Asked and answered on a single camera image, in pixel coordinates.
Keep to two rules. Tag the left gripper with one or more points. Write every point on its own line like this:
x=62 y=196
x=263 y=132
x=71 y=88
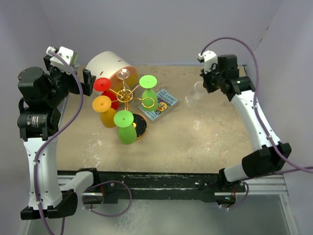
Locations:
x=54 y=71

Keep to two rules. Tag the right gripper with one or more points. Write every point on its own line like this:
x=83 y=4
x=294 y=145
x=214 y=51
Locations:
x=210 y=88

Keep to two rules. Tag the red plastic goblet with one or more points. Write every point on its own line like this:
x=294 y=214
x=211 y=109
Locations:
x=102 y=85

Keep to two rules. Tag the orange plastic goblet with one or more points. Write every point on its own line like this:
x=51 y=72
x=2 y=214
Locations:
x=103 y=106

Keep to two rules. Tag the clear wine glass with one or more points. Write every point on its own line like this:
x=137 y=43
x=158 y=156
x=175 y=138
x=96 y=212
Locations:
x=124 y=94

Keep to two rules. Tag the green goblet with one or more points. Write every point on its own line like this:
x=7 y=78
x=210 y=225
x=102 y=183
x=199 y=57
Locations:
x=149 y=97
x=126 y=131

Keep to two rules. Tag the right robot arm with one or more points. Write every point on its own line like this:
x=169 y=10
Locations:
x=266 y=145

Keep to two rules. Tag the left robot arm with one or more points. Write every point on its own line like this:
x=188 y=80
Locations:
x=43 y=90

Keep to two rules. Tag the gold wine glass rack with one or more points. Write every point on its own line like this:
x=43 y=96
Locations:
x=139 y=122

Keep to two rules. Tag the white orange cylinder appliance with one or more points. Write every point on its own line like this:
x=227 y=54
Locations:
x=107 y=64

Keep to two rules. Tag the colourful children's book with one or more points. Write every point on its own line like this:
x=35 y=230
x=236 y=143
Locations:
x=166 y=101

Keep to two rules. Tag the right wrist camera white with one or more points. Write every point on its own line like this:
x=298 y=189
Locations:
x=208 y=58

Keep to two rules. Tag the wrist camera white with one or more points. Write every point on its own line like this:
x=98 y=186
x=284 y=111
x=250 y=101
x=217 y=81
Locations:
x=208 y=58
x=68 y=55

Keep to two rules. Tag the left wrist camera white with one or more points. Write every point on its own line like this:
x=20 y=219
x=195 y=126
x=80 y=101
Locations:
x=68 y=55

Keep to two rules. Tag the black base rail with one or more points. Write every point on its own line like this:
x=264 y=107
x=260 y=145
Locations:
x=206 y=187

